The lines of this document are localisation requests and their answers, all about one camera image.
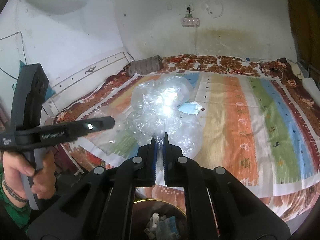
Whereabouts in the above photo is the floral brown blanket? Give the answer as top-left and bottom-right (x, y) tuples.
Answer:
(52, 54), (320, 223)

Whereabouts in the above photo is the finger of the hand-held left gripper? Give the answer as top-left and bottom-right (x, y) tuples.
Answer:
(67, 119), (116, 140)
(45, 116), (113, 125)

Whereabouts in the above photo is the grey striped pillow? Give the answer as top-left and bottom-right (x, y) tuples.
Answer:
(127, 55), (163, 77)

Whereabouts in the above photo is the person's green-sleeved left forearm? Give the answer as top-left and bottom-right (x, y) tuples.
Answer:
(0, 180), (33, 228)

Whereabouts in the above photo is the white bed headboard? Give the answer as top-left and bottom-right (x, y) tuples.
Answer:
(41, 51), (130, 117)

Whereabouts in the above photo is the person's left hand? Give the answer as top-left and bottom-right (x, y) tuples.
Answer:
(1, 150), (57, 200)

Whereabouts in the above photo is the gold metal bin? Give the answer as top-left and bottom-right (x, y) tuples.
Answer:
(132, 199), (188, 240)

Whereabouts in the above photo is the white paper scrap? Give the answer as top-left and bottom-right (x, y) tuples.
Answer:
(149, 212), (167, 230)

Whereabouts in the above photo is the white looped cable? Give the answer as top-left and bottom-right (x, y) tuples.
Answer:
(206, 0), (224, 19)

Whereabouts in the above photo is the white power strip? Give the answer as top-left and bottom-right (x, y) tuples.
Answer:
(182, 17), (200, 27)

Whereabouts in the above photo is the clear plastic bag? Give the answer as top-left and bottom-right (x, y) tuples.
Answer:
(96, 74), (204, 160)

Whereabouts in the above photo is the blue packet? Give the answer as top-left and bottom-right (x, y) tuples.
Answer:
(156, 216), (182, 240)

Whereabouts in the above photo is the brown curtain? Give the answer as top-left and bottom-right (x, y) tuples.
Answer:
(287, 0), (320, 63)

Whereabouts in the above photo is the light blue paper scrap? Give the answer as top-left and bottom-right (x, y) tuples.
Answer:
(179, 101), (202, 115)

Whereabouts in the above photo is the dark wall cable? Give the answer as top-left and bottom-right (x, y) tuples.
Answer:
(0, 31), (28, 80)

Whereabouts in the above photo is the black cable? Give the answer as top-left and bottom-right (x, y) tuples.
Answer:
(259, 64), (283, 77)

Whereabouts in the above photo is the blue paper bag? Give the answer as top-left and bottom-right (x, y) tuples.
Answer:
(11, 60), (57, 103)

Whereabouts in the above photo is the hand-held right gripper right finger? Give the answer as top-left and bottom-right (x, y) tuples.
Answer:
(162, 132), (292, 240)

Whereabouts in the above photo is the dark beaded bracelet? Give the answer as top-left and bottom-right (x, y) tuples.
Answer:
(1, 179), (28, 203)

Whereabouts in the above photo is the striped colourful mat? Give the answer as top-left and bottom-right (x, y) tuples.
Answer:
(56, 71), (320, 198)

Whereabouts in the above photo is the white cloth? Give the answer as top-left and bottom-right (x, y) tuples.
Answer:
(301, 76), (320, 98)

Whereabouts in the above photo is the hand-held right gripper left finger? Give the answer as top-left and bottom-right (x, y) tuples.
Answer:
(26, 137), (158, 240)

